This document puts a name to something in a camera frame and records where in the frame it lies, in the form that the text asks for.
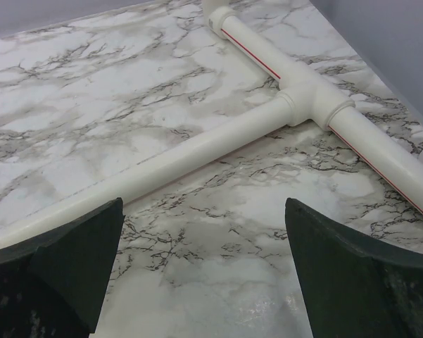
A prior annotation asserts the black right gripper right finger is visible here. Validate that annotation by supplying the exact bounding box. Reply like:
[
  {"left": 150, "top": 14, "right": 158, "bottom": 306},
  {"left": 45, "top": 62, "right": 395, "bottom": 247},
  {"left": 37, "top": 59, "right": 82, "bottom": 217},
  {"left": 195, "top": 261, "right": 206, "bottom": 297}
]
[{"left": 285, "top": 198, "right": 423, "bottom": 337}]

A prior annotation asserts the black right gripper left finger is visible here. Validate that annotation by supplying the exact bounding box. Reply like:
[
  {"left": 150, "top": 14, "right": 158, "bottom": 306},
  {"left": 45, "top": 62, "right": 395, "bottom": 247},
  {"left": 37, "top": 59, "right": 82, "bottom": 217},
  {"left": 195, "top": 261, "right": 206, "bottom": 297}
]
[{"left": 0, "top": 198, "right": 124, "bottom": 337}]

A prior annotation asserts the white PVC pipe frame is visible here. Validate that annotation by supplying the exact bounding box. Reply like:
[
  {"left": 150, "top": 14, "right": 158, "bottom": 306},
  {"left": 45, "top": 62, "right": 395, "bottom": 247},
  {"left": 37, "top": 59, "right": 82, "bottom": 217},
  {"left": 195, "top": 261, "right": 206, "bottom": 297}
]
[{"left": 0, "top": 1, "right": 423, "bottom": 249}]

